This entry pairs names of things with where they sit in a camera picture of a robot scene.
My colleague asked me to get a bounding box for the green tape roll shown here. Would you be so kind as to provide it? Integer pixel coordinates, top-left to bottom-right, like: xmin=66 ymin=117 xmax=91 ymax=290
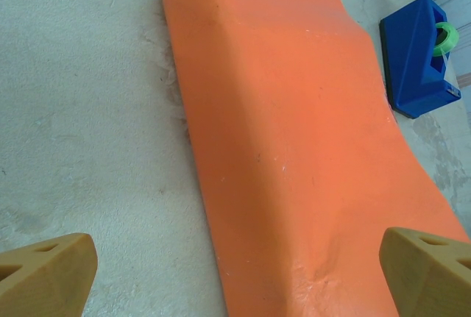
xmin=432 ymin=21 xmax=460 ymax=57

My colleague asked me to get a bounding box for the blue tape dispenser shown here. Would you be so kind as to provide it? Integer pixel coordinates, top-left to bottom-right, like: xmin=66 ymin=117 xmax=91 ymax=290
xmin=379 ymin=0 xmax=461 ymax=119

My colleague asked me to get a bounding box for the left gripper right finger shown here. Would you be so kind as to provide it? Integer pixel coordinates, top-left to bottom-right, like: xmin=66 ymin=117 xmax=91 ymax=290
xmin=380 ymin=227 xmax=471 ymax=317

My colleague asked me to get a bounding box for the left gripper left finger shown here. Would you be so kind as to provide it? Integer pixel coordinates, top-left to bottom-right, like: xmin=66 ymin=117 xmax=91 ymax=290
xmin=0 ymin=232 xmax=99 ymax=317

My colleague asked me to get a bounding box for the orange wrapping paper sheet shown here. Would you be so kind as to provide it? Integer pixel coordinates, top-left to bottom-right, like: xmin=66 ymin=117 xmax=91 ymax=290
xmin=158 ymin=0 xmax=471 ymax=317

